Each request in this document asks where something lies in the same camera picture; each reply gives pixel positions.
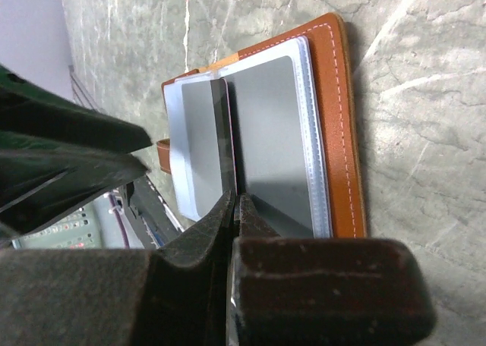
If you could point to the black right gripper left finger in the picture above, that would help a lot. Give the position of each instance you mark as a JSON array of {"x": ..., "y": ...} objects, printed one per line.
[{"x": 175, "y": 295}]

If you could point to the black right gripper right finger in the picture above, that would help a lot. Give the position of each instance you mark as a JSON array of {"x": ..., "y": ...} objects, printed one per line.
[{"x": 318, "y": 291}]

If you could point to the dark credit card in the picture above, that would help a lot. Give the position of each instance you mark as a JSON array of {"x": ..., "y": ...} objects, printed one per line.
[{"x": 224, "y": 136}]

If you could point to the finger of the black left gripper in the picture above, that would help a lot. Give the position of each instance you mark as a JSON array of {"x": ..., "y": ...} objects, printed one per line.
[
  {"x": 29, "y": 109},
  {"x": 40, "y": 188}
]

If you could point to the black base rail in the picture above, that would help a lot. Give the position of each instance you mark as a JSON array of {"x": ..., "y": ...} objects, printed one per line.
[{"x": 148, "y": 214}]

